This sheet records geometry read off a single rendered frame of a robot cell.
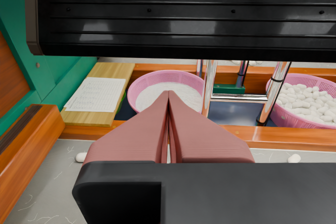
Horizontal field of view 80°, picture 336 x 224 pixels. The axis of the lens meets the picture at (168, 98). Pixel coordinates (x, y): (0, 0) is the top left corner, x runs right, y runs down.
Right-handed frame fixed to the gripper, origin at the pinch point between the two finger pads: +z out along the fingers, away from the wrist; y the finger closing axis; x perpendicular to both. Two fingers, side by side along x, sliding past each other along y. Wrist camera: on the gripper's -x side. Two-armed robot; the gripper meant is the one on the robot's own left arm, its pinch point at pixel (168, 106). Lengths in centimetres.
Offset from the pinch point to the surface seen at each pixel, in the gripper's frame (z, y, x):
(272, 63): 67, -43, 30
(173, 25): 11.8, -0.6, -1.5
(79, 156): 19.9, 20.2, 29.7
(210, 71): 29.5, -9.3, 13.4
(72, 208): 9.4, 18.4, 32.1
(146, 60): 70, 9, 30
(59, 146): 24.3, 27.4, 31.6
